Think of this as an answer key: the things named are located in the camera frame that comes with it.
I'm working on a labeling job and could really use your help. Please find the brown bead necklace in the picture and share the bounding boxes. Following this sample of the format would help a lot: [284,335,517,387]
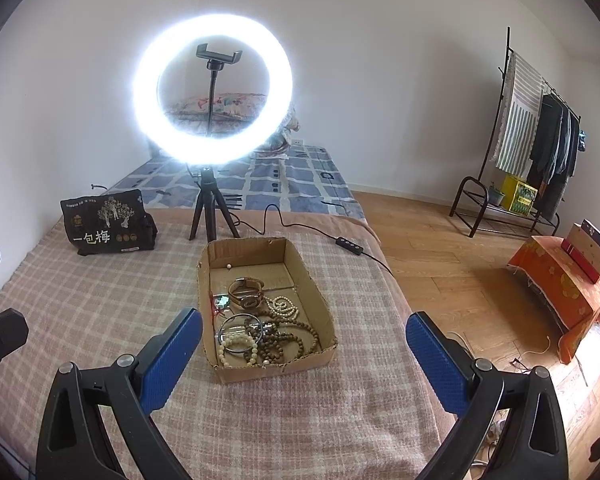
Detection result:
[242,317,321,366]

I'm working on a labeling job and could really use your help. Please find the orange cloth covered table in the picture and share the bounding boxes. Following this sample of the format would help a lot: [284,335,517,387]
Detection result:
[507,235,600,363]

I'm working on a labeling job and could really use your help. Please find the blue patterned bed sheet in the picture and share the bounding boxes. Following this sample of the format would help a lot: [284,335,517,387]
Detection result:
[107,142,368,221]

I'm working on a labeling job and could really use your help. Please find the red and tan boxes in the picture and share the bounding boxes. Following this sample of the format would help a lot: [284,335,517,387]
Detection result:
[560,219,600,283]

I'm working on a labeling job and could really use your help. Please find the black tripod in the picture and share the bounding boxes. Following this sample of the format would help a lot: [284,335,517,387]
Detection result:
[189,164,242,243]

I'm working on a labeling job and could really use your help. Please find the brown strap wristwatch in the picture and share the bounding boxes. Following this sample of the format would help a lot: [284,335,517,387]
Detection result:
[228,276,265,311]

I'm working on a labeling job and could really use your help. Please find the striped hanging cloth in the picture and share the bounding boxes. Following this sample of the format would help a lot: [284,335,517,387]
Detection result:
[495,52,546,173]

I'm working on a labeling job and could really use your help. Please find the black metal clothes rack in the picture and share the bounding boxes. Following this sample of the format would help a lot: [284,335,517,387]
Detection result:
[450,26,588,238]

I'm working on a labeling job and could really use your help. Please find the black phone holder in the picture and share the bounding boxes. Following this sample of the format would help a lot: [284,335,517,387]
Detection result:
[196,42,243,138]

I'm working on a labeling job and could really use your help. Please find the folded floral quilt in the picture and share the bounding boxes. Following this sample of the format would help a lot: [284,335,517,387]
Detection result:
[165,91,301,153]

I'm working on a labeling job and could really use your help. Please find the cardboard box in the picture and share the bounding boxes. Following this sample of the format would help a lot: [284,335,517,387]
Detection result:
[196,237,339,384]

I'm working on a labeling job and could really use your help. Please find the dark hanging clothes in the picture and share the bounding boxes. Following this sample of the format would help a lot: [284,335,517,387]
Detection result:
[527,91,583,213]

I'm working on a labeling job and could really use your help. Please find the black printed snack bag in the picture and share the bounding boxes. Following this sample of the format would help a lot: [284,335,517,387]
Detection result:
[60,189,159,257]

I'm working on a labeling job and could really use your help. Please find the black power cable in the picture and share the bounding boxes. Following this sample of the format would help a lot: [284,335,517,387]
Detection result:
[230,204,393,276]

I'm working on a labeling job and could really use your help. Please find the yellow green box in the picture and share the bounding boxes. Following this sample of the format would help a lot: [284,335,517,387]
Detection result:
[502,175,538,216]

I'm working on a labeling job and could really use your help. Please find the thin blue metal bangle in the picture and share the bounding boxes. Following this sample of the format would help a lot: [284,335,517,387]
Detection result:
[218,313,267,358]

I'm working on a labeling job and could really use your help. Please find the pale bead bracelet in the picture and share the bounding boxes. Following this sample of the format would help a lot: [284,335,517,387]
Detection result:
[219,332,260,361]

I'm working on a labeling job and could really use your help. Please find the green pendant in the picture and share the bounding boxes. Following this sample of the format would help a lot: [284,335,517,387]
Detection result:
[209,292,233,318]

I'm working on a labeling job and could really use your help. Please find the white ring light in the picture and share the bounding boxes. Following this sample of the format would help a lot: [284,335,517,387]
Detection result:
[131,12,295,166]

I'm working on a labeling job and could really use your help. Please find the white floor cable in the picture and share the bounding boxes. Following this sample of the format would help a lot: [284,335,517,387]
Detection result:
[445,332,553,363]

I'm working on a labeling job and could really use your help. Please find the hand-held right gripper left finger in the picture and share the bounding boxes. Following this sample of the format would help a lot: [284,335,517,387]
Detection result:
[36,307,204,480]

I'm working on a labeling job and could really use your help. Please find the white pearl necklace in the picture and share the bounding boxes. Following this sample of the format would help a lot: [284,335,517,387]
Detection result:
[262,296,301,323]

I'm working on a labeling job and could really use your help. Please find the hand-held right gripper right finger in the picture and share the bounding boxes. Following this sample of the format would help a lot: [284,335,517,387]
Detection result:
[405,311,570,480]

